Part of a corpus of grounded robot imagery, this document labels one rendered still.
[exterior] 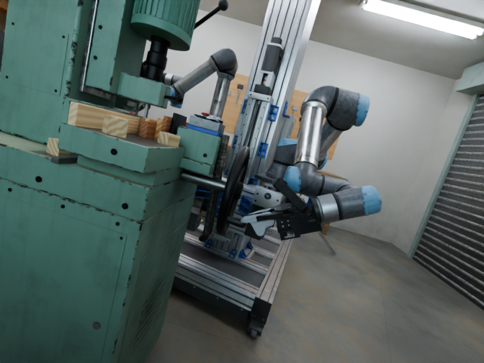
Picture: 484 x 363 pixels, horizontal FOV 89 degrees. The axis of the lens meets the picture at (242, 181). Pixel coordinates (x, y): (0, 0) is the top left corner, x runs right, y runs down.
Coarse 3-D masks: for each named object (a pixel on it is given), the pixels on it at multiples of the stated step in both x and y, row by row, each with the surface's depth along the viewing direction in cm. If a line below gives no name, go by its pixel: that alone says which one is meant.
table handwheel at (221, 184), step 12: (240, 156) 68; (240, 168) 67; (192, 180) 78; (204, 180) 78; (216, 180) 78; (228, 180) 65; (240, 180) 82; (228, 192) 64; (240, 192) 76; (228, 204) 65; (228, 216) 81; (216, 228) 72
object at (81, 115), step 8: (72, 104) 53; (80, 104) 54; (72, 112) 54; (80, 112) 54; (88, 112) 57; (96, 112) 59; (104, 112) 62; (112, 112) 65; (72, 120) 54; (80, 120) 55; (88, 120) 57; (96, 120) 60; (96, 128) 61
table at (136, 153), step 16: (64, 128) 54; (80, 128) 54; (64, 144) 55; (80, 144) 54; (96, 144) 54; (112, 144) 54; (128, 144) 53; (144, 144) 56; (160, 144) 65; (112, 160) 54; (128, 160) 54; (144, 160) 53; (160, 160) 60; (176, 160) 71; (192, 160) 76
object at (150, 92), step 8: (120, 80) 75; (128, 80) 75; (136, 80) 74; (144, 80) 74; (152, 80) 74; (120, 88) 75; (128, 88) 75; (136, 88) 75; (144, 88) 74; (152, 88) 74; (160, 88) 74; (168, 88) 78; (128, 96) 75; (136, 96) 75; (144, 96) 75; (152, 96) 74; (160, 96) 75; (144, 104) 78; (152, 104) 77; (160, 104) 76
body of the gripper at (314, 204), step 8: (312, 200) 65; (280, 208) 66; (288, 208) 64; (296, 208) 65; (312, 208) 65; (280, 216) 64; (288, 216) 64; (296, 216) 66; (304, 216) 66; (312, 216) 66; (320, 216) 63; (280, 224) 65; (288, 224) 65; (296, 224) 64; (304, 224) 65; (312, 224) 65; (320, 224) 65; (280, 232) 65; (288, 232) 69; (296, 232) 64; (304, 232) 66; (312, 232) 65
